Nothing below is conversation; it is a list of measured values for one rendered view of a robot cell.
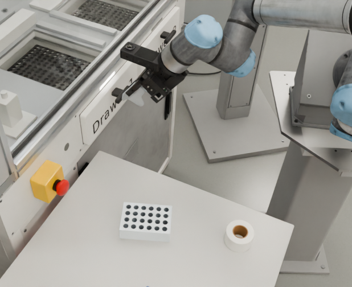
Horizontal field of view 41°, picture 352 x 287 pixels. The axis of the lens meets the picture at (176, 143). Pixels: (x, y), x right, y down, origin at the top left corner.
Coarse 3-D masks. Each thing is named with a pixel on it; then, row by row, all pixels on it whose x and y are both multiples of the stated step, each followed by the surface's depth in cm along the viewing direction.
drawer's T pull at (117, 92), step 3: (126, 87) 133; (114, 90) 132; (117, 90) 133; (120, 90) 133; (123, 90) 133; (114, 93) 132; (117, 93) 132; (120, 93) 132; (114, 96) 132; (117, 96) 132; (120, 96) 131; (117, 99) 130; (120, 99) 130; (117, 102) 130
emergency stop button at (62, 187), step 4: (64, 180) 113; (56, 184) 112; (60, 184) 111; (64, 184) 112; (68, 184) 114; (56, 188) 113; (60, 188) 111; (64, 188) 112; (56, 192) 112; (60, 192) 112; (64, 192) 113
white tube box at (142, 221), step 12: (132, 204) 120; (144, 204) 120; (156, 204) 121; (132, 216) 118; (144, 216) 118; (156, 216) 120; (168, 216) 118; (120, 228) 115; (132, 228) 118; (144, 228) 116; (156, 228) 117; (168, 228) 116; (156, 240) 117; (168, 240) 117
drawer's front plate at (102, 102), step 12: (120, 72) 135; (132, 72) 141; (108, 84) 131; (120, 84) 136; (96, 96) 128; (108, 96) 131; (96, 108) 127; (108, 108) 134; (84, 120) 123; (96, 120) 129; (108, 120) 137; (84, 132) 127; (96, 132) 132
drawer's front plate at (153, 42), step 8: (176, 8) 160; (168, 16) 156; (176, 16) 160; (160, 24) 153; (168, 24) 156; (176, 24) 163; (152, 32) 149; (160, 32) 152; (176, 32) 166; (152, 40) 148; (160, 40) 154; (152, 48) 150
